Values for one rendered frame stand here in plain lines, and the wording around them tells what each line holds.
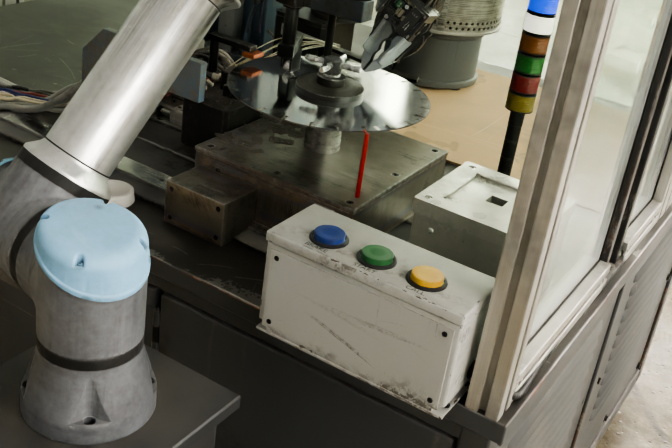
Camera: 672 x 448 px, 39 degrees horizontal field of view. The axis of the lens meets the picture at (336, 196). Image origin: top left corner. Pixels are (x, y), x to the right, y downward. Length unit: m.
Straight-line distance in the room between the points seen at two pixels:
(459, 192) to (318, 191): 0.21
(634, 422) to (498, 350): 1.46
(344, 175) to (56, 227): 0.60
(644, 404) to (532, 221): 1.64
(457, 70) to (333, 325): 1.14
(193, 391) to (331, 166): 0.50
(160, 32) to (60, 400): 0.42
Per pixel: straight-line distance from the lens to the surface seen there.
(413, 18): 1.49
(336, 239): 1.18
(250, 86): 1.52
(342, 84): 1.53
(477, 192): 1.40
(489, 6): 2.18
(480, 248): 1.32
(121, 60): 1.11
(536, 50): 1.50
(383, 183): 1.48
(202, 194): 1.44
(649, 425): 2.61
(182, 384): 1.18
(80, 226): 1.02
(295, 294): 1.21
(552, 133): 1.04
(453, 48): 2.21
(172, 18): 1.11
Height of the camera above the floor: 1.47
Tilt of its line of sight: 26 degrees down
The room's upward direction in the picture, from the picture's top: 9 degrees clockwise
